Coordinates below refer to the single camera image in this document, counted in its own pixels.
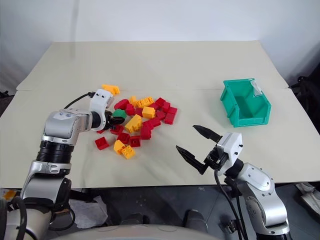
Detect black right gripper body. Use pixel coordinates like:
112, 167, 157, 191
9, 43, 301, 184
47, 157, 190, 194
203, 143, 230, 173

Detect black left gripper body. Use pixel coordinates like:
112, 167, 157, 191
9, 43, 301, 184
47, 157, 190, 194
104, 109, 118, 131

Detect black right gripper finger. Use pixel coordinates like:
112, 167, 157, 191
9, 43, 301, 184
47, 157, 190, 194
192, 124, 223, 145
175, 145, 211, 175

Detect green toy block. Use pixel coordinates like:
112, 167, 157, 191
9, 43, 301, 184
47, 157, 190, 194
111, 108, 127, 120

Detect large yellow toy block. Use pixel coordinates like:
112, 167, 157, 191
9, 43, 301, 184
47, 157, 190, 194
124, 114, 144, 134

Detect red rounded toy block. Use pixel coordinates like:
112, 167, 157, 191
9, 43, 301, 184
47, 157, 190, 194
113, 98, 131, 110

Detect yellow sloped toy block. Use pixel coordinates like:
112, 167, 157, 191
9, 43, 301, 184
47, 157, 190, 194
113, 139, 126, 154

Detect yellow studded toy block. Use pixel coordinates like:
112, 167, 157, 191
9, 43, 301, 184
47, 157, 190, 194
120, 144, 137, 160
136, 96, 155, 109

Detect teal plastic bin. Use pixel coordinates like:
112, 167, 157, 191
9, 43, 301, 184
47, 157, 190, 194
219, 78, 272, 129

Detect clear bin label holder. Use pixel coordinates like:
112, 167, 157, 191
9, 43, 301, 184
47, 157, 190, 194
250, 80, 263, 97

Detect white paper pile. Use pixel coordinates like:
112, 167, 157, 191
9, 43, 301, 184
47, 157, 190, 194
295, 182, 320, 213

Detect dark rounded shape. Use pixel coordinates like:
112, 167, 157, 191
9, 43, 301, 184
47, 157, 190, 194
184, 208, 209, 233

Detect white crumpled plastic sheet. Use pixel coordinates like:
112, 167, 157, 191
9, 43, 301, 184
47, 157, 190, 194
67, 195, 109, 230

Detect black bag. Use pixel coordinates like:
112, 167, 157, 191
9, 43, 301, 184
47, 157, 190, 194
290, 74, 320, 133

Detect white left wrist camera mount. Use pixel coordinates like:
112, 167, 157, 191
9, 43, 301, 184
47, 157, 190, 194
88, 88, 116, 133

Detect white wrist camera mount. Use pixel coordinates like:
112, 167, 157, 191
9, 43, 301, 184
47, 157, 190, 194
88, 88, 116, 133
216, 132, 244, 168

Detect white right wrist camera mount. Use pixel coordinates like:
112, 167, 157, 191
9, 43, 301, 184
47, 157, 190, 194
216, 132, 244, 168

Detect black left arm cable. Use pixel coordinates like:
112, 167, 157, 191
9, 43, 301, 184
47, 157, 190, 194
63, 91, 96, 110

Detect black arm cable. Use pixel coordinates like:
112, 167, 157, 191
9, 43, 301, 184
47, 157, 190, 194
63, 91, 96, 110
213, 167, 248, 240

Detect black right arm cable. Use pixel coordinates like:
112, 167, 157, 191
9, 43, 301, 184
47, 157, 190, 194
213, 167, 248, 240

